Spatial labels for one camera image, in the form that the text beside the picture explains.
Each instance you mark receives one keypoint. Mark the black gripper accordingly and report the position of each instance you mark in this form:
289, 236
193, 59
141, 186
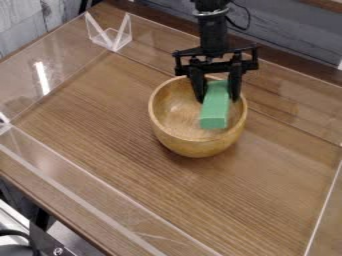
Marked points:
215, 56

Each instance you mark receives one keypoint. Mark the green rectangular block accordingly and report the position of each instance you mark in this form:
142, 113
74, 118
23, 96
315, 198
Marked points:
216, 107

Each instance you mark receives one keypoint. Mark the brown wooden bowl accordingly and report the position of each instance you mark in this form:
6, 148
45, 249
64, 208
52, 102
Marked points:
174, 112

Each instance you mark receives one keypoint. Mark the clear acrylic barrier tray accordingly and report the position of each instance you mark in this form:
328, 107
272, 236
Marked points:
102, 144

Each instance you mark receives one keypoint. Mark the black metal bracket with bolt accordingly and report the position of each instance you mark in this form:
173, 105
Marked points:
48, 245

